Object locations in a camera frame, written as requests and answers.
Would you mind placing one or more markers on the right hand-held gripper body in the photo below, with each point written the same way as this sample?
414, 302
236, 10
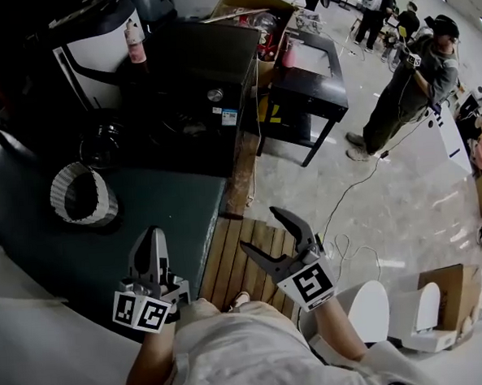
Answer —
309, 285

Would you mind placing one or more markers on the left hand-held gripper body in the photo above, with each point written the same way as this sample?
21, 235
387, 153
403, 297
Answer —
150, 311

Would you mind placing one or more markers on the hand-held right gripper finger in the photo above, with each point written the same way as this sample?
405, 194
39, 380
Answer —
298, 231
276, 267

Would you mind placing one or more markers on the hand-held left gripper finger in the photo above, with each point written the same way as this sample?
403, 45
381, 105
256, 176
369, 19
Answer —
162, 253
142, 256

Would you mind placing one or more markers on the white woven basket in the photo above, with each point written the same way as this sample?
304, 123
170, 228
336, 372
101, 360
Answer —
99, 204

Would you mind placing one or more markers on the person's right forearm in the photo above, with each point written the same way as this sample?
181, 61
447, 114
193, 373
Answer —
339, 332

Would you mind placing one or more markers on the person's left forearm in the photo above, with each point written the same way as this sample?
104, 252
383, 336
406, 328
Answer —
149, 364

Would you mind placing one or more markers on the round glass machine door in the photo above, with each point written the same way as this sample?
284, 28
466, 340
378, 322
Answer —
99, 145

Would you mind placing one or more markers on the black washing machine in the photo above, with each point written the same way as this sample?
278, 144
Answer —
195, 109

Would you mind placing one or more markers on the wooden slat pallet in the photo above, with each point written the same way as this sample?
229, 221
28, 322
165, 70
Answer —
233, 265

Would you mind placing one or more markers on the person's light shoe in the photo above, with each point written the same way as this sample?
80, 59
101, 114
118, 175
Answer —
240, 299

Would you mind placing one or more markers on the white toilet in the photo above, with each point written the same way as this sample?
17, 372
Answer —
368, 310
426, 323

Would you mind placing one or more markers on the person's white shirt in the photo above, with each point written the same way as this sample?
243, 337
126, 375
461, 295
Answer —
251, 358

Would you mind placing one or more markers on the black side table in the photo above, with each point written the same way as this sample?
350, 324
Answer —
312, 89

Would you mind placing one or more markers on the brown cardboard box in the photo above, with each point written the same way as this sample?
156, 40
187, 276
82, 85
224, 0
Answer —
455, 292

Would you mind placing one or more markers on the red cylinder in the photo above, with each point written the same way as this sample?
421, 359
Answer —
287, 56

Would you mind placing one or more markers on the white cabinet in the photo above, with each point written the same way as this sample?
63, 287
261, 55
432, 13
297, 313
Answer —
453, 142

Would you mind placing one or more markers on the white and black panel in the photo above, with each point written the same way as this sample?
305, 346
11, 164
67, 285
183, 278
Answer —
95, 70

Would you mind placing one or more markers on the pink spray bottle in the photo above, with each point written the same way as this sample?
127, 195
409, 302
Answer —
135, 41

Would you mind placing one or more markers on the open cardboard box with clutter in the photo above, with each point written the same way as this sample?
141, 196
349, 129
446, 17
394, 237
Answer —
254, 8

